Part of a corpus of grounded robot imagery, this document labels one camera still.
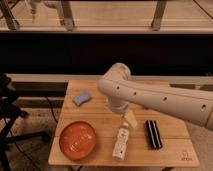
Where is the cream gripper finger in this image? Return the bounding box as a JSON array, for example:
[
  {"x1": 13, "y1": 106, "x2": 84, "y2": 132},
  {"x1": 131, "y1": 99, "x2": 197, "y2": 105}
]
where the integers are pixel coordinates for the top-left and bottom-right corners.
[{"x1": 124, "y1": 110, "x2": 138, "y2": 129}]

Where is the white plastic bottle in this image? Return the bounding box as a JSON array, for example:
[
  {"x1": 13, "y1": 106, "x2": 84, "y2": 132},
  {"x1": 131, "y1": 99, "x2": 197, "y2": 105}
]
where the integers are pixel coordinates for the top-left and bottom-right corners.
[{"x1": 112, "y1": 122, "x2": 130, "y2": 160}]

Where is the orange ceramic bowl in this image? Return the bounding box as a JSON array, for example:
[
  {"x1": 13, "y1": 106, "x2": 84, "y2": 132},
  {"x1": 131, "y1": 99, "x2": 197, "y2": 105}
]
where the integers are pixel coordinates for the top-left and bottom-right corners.
[{"x1": 59, "y1": 121, "x2": 97, "y2": 160}]

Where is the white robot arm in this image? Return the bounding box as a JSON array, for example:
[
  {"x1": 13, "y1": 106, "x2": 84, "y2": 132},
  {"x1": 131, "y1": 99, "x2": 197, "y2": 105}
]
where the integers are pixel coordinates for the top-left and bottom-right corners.
[{"x1": 97, "y1": 63, "x2": 213, "y2": 131}]

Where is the black white striped box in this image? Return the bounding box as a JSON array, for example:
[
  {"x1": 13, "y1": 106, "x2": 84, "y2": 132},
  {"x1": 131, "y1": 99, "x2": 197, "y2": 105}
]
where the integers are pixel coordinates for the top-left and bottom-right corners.
[{"x1": 145, "y1": 120, "x2": 163, "y2": 149}]

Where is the blue sponge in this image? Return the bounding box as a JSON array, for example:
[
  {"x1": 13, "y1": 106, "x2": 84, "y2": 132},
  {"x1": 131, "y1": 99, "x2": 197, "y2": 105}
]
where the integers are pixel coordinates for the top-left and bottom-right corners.
[{"x1": 72, "y1": 92, "x2": 92, "y2": 106}]

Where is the wooden folding table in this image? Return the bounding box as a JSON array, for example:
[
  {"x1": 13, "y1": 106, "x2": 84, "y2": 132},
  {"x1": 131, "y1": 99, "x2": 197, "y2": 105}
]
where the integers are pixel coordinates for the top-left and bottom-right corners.
[{"x1": 48, "y1": 80, "x2": 199, "y2": 167}]

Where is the black tripod stand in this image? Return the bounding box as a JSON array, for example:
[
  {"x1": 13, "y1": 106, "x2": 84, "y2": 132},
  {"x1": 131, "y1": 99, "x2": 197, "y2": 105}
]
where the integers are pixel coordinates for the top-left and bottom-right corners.
[{"x1": 0, "y1": 72, "x2": 50, "y2": 171}]

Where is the black cable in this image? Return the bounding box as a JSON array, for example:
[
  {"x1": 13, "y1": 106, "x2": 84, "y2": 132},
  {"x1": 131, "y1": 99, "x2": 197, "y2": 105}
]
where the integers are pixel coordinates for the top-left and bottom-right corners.
[{"x1": 44, "y1": 96, "x2": 59, "y2": 124}]

